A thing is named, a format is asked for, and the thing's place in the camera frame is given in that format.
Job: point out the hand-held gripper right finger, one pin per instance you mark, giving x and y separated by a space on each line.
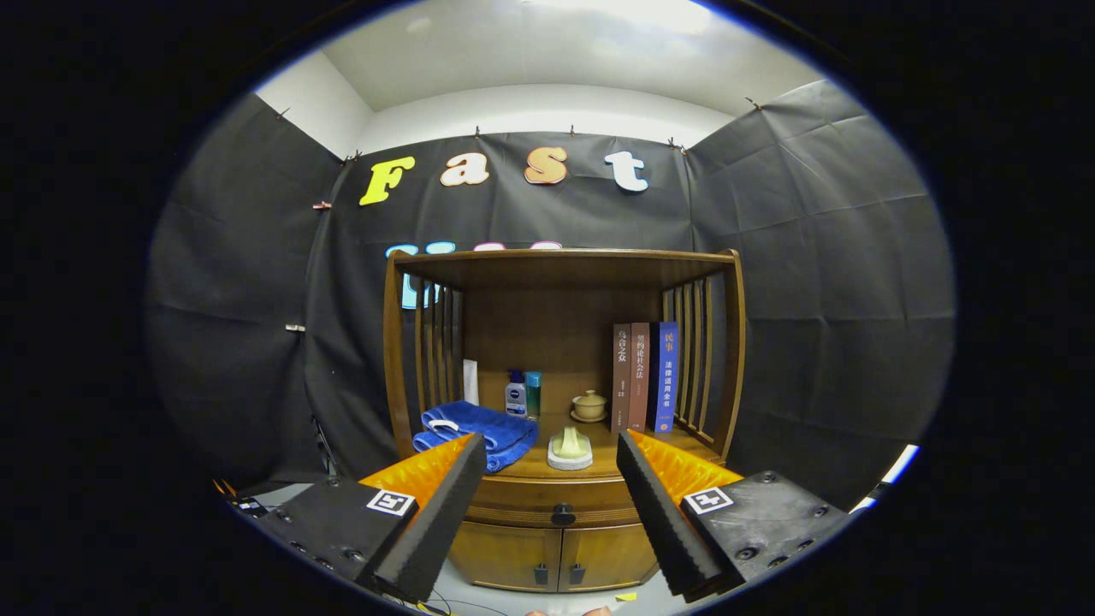
667 522

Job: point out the wooden countertop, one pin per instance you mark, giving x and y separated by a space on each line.
612 458

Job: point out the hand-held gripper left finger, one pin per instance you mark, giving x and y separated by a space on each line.
436 522

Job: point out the wooden cabinet door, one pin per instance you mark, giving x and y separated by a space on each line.
609 554
500 556

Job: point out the beige lidded teacup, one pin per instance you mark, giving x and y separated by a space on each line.
589 406

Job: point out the reddish brown book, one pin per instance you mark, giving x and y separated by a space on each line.
640 376

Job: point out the teal bottle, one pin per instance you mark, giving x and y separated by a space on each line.
533 395

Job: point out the blue book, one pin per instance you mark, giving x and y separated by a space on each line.
665 376

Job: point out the white and blue lotion bottle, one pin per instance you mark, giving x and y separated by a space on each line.
516 399

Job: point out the brown wooden cabinet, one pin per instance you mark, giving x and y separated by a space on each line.
547 316

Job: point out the wooden drawer with black knob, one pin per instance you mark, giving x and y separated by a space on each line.
522 500

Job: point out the white paper card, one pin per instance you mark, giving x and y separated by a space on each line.
470 382

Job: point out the dark brown book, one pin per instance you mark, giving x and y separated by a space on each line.
622 376

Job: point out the folded blue towel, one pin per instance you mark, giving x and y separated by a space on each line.
505 432

